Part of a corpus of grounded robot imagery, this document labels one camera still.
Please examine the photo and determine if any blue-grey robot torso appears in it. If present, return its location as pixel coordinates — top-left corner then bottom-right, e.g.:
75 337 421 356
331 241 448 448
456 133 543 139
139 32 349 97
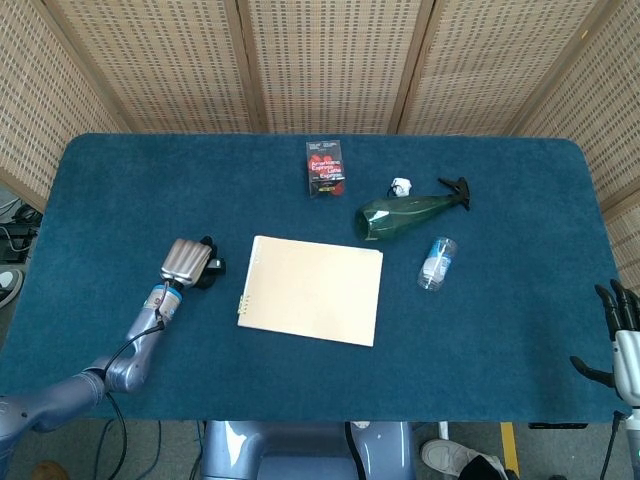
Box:
199 420 417 480

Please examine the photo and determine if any yellow floor tape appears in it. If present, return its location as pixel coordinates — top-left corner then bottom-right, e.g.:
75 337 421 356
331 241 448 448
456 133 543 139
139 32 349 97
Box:
500 422 521 476

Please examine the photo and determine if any green spray bottle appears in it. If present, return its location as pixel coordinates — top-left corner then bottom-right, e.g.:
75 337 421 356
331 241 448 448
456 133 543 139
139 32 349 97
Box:
354 176 473 243

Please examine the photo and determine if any beige notebook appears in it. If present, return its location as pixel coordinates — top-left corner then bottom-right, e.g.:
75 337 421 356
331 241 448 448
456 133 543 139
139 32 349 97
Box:
236 235 385 348

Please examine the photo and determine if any black red coffee box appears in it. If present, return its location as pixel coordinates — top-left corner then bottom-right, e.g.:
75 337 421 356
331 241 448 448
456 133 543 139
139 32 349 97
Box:
305 139 348 199

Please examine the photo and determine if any woven folding screen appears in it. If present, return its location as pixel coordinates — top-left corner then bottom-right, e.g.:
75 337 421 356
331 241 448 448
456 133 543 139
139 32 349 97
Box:
0 0 640 294

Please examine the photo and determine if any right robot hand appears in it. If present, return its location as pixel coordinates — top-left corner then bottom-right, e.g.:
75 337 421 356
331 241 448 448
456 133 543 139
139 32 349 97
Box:
570 278 640 409

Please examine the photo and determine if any clear plastic water bottle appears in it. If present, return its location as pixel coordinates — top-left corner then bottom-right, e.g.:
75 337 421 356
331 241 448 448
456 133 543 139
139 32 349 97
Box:
417 236 459 293

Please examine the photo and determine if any brown shoe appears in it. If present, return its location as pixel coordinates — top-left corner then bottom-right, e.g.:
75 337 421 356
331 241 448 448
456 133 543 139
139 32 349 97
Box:
30 460 69 480

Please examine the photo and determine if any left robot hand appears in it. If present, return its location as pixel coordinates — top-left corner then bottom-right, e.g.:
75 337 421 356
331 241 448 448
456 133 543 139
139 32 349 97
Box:
158 236 227 291

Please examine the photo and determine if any blue table cloth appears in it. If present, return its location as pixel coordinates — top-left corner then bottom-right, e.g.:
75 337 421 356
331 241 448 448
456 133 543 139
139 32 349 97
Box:
0 132 625 425

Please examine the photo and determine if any grey white sneaker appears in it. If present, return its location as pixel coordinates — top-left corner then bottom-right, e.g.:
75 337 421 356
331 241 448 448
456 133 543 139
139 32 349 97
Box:
0 268 26 309

